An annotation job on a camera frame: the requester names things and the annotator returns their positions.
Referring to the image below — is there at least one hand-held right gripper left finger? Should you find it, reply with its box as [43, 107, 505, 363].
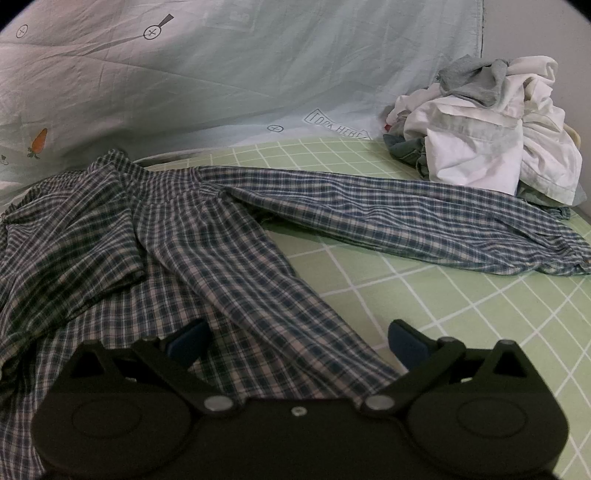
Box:
[65, 319, 245, 416]

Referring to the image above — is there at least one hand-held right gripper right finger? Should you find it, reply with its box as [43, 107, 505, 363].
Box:
[362, 319, 541, 416]

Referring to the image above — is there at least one blue plaid shirt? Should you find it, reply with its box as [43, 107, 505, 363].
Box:
[0, 148, 591, 467]

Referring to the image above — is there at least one blue denim garment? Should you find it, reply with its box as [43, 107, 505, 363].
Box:
[384, 134, 432, 180]

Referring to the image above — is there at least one light blue-grey garment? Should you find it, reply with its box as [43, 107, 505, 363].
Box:
[516, 181, 575, 220]

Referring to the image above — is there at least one white garment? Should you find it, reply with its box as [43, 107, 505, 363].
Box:
[390, 55, 583, 205]

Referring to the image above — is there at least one carrot print pale blanket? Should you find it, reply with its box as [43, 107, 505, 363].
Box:
[0, 0, 485, 206]

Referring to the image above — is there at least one grey garment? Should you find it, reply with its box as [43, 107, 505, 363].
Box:
[436, 54, 511, 110]

